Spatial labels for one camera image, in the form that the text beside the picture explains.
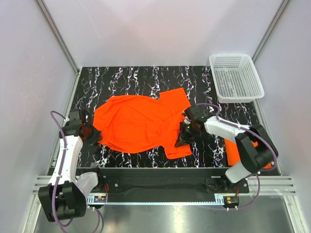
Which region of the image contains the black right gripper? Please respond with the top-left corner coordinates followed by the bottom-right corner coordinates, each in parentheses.
top-left (174, 122), bottom-right (198, 148)

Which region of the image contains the orange t-shirt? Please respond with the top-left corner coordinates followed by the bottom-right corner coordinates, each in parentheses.
top-left (224, 139), bottom-right (273, 170)
top-left (93, 88), bottom-right (191, 159)

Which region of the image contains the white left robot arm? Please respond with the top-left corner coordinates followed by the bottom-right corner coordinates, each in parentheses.
top-left (38, 110), bottom-right (105, 227)

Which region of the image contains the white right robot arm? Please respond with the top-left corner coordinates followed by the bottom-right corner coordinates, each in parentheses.
top-left (175, 104), bottom-right (278, 193)

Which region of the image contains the folded orange t-shirt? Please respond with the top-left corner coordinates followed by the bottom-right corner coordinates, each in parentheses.
top-left (224, 139), bottom-right (273, 170)

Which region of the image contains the white plastic mesh basket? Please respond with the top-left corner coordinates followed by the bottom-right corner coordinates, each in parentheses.
top-left (209, 54), bottom-right (264, 103)

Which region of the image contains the white slotted cable duct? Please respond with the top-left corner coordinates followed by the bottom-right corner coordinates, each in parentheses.
top-left (86, 195), bottom-right (107, 205)

